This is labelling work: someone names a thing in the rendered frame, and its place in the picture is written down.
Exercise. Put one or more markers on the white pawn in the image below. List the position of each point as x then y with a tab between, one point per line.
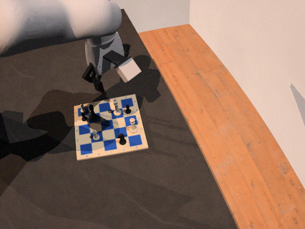
82	108

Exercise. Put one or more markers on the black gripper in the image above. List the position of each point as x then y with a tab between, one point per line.
97	64

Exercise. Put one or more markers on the blue and cream chessboard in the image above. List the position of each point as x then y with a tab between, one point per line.
108	127

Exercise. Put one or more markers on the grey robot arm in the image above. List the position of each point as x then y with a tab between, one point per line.
27	25

